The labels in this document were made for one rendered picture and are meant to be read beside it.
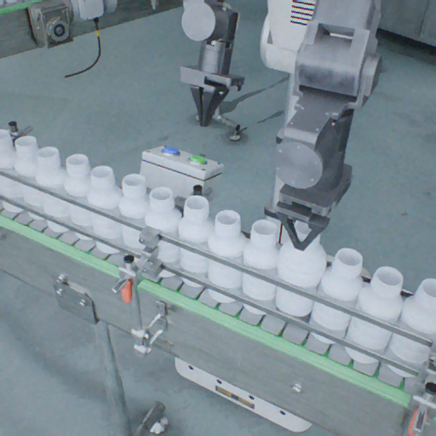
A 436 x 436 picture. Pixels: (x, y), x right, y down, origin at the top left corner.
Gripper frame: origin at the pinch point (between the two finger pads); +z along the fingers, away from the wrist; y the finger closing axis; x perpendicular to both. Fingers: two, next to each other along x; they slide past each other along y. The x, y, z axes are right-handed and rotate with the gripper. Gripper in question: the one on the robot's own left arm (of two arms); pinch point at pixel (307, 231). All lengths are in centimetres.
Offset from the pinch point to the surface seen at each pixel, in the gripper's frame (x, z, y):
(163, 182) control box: 32.2, 10.8, 11.1
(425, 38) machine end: 32, 107, 368
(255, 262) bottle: 6.3, 6.5, -3.2
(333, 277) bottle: -5.1, 5.1, -1.6
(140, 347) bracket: 23.2, 28.8, -11.8
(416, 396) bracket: -20.0, 9.4, -11.5
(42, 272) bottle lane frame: 52, 29, -6
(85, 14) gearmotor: 127, 23, 100
